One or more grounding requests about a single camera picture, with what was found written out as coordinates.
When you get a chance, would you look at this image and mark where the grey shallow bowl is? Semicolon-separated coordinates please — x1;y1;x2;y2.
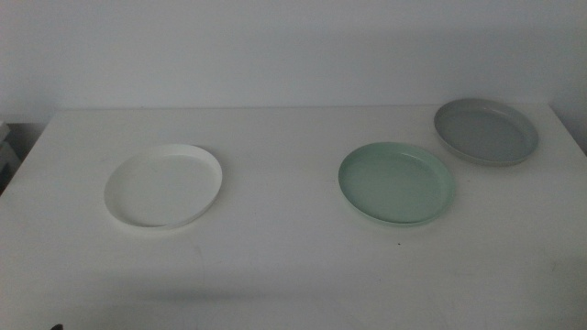
433;97;540;168

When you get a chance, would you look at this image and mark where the green shallow bowl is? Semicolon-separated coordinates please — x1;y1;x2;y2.
338;141;457;227

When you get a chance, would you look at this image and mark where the white shallow bowl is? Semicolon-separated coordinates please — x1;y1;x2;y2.
103;143;224;230

